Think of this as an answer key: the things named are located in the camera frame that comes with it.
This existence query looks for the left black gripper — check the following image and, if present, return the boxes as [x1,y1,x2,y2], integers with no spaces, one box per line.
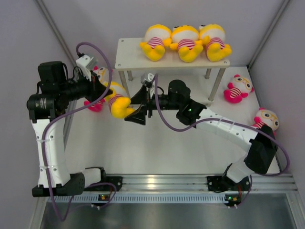
[58,70,112,105]

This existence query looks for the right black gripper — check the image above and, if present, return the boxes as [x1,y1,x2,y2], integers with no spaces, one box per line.
[125,85,181,126]

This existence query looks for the yellow toy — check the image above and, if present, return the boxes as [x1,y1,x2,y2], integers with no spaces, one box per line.
[140,24,172,62]
[170,25,203,63]
[199,24,232,62]
[104,82,135,119]

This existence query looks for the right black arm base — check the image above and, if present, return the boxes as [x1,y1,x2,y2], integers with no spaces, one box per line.
[207,176,251,193]

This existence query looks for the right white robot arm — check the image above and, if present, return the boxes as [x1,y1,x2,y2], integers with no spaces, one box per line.
[125,80,277,189]

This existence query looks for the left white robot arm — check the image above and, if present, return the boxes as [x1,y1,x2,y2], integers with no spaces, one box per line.
[27,61,111,197]

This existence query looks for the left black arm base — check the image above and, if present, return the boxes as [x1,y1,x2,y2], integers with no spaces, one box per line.
[104,176,123,191]

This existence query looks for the white two-tier shelf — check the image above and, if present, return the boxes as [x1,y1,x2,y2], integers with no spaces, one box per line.
[115,38,230,105]

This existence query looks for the pink toy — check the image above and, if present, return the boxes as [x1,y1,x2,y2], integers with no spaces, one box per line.
[224,74,254,104]
[93,66,109,85]
[88,99,105,112]

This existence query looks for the pink toy top left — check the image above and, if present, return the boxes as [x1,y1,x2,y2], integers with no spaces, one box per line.
[93,66,109,85]

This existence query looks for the pink toy top right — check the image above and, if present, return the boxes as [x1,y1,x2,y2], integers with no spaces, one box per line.
[224,74,254,104]

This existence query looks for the pink toy right glasses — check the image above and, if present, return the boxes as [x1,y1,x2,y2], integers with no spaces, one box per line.
[252,107,280,135]

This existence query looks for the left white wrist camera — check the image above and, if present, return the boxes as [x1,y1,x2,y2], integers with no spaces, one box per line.
[76,54,98,80]

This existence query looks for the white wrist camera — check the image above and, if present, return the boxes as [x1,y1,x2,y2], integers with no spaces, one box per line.
[141,73,155,98]
[76,54,98,80]

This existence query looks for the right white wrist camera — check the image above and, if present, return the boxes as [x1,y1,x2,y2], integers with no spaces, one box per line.
[141,73,155,98]

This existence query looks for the left aluminium frame post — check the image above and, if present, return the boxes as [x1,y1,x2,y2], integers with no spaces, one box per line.
[34,0,77,67]

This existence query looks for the aluminium frame post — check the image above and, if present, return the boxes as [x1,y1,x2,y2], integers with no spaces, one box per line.
[34,0,77,67]
[247,0,292,71]

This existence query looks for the grey slotted cable duct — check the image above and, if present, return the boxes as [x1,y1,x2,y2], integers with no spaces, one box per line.
[46,192,229,204]

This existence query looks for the aluminium front rail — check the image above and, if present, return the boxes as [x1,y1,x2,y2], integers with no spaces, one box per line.
[38,173,298,192]

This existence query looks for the right aluminium frame post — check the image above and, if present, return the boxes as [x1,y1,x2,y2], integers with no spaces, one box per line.
[247,0,292,71]

